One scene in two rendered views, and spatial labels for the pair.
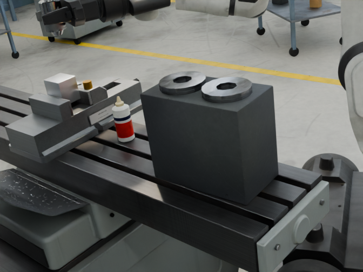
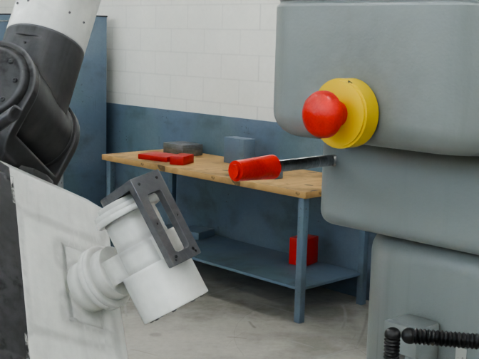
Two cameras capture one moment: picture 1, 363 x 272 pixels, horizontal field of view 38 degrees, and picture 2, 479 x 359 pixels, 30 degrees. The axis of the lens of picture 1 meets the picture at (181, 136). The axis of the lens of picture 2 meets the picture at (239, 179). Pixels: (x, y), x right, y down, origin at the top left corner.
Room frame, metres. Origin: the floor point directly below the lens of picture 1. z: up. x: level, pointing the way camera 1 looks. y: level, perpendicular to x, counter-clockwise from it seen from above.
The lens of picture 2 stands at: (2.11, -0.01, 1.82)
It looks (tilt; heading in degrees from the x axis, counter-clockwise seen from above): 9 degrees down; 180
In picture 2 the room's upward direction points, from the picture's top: 2 degrees clockwise
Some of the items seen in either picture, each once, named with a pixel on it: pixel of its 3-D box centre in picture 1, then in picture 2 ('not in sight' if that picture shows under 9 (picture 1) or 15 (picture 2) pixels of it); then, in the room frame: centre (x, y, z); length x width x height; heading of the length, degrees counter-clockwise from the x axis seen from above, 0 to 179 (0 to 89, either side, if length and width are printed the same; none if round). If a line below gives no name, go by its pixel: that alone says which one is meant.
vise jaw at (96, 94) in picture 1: (82, 90); not in sight; (1.25, 0.23, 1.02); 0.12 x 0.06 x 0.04; 46
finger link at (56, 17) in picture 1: (56, 17); not in sight; (1.15, 0.23, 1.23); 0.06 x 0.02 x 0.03; 114
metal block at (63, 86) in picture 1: (62, 89); not in sight; (1.21, 0.27, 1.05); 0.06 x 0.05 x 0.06; 46
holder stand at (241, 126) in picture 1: (209, 131); not in sight; (0.89, -0.05, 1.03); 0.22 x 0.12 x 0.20; 48
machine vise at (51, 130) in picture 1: (77, 107); not in sight; (1.23, 0.25, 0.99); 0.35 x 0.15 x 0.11; 136
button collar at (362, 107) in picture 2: not in sight; (344, 112); (1.34, 0.08, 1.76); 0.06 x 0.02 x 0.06; 44
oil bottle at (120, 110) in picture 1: (122, 117); not in sight; (1.12, 0.13, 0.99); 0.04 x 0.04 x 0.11
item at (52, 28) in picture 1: (53, 17); not in sight; (1.18, 0.24, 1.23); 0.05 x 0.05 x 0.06
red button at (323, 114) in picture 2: not in sight; (326, 114); (1.36, 0.06, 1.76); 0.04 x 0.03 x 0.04; 44
